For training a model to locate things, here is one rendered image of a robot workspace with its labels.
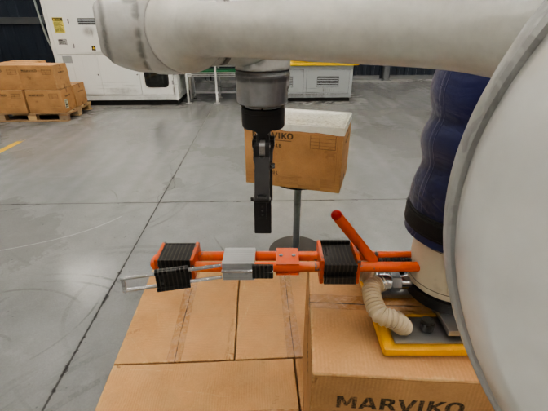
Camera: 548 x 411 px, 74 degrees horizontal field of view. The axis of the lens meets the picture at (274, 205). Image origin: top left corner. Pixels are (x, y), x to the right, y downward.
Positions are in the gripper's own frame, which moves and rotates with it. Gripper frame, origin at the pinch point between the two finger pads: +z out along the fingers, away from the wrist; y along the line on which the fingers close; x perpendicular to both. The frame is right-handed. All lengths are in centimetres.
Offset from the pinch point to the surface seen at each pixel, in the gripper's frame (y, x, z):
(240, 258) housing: 0.6, 5.2, 12.4
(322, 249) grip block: 4.1, -12.6, 12.2
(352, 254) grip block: 2.6, -19.1, 12.2
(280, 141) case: 145, -4, 31
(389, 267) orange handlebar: -0.6, -26.4, 13.5
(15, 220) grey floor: 208, 226, 122
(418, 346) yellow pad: -11.1, -31.1, 24.9
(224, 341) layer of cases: 28, 16, 68
